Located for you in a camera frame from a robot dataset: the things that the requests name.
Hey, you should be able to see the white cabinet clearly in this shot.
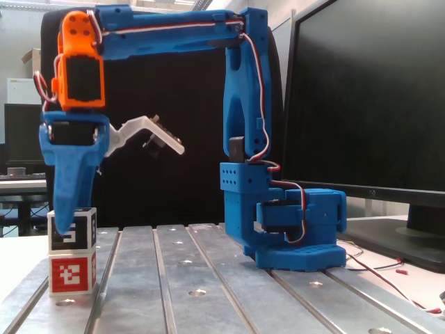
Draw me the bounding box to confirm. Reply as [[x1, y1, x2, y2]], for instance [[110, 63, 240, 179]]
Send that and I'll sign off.
[[6, 78, 42, 104]]

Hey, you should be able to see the black cube with white marker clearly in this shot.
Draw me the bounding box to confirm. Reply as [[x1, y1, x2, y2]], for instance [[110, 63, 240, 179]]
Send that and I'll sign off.
[[47, 207, 98, 255]]

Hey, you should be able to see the brown cardboard box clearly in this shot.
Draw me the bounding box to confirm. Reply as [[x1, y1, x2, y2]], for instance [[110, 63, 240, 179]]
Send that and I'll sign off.
[[21, 47, 42, 79]]

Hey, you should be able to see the thin wire with red connector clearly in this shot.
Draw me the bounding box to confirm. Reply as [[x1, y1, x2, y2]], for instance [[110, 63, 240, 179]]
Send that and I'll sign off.
[[361, 256, 410, 276]]

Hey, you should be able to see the black Dell monitor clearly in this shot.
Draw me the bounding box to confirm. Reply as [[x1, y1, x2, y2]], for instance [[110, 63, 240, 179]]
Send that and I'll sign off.
[[283, 0, 445, 274]]

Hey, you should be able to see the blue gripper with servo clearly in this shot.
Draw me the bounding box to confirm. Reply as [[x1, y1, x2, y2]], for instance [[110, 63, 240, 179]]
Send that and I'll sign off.
[[38, 111, 111, 239]]

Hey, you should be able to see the aluminium slotted base plate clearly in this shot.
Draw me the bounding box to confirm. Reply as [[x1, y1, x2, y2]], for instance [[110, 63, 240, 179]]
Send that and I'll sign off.
[[0, 224, 432, 334]]

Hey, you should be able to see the wrist camera on white mount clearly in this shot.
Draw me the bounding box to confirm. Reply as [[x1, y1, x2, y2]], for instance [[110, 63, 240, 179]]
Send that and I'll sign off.
[[104, 114, 186, 159]]

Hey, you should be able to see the black background monitor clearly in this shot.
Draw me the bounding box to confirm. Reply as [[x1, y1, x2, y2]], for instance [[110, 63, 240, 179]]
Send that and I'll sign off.
[[3, 103, 45, 164]]

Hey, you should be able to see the red cube with white marker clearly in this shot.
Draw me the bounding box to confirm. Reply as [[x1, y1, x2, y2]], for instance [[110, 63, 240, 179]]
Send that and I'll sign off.
[[47, 252, 98, 296]]

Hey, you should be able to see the red white servo cable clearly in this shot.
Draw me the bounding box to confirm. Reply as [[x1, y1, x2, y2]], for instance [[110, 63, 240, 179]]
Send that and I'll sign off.
[[342, 241, 445, 316]]

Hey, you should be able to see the black keyboard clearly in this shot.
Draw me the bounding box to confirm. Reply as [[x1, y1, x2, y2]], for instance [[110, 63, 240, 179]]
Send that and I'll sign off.
[[0, 173, 47, 181]]

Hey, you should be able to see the white background desk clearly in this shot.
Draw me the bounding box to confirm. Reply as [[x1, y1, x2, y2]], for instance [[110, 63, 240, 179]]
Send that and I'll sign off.
[[0, 179, 53, 237]]

